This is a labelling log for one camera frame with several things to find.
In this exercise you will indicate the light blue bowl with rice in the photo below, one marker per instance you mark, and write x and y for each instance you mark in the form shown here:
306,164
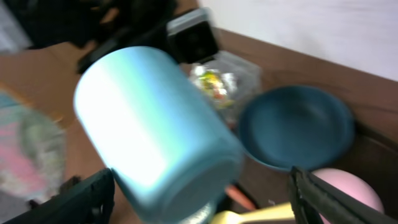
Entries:
202,216

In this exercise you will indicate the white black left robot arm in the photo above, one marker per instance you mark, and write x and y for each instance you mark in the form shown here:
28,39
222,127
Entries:
112,25

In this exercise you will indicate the colourful snack wrapper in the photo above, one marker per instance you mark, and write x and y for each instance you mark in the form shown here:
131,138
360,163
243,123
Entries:
214,88

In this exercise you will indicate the orange brown food piece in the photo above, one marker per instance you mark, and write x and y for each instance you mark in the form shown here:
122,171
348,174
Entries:
239,197

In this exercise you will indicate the pink plastic cup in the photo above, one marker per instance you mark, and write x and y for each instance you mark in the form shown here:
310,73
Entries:
352,186

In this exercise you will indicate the dark blue plate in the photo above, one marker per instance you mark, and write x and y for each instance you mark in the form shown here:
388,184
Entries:
296,125

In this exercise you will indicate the dark brown serving tray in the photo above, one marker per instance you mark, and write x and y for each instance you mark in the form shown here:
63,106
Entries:
372,157

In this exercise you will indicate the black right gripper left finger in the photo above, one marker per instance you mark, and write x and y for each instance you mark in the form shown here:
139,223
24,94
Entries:
89,201

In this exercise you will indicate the yellow plastic spoon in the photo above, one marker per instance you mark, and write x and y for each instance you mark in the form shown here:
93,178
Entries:
275,213

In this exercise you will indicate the light blue plastic cup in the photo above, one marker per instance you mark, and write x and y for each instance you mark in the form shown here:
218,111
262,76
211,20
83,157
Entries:
168,149

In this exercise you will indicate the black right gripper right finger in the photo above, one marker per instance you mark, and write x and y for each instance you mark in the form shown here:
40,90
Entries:
313,199

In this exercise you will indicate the clear plastic waste bin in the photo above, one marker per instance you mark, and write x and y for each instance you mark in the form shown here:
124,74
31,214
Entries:
249,82

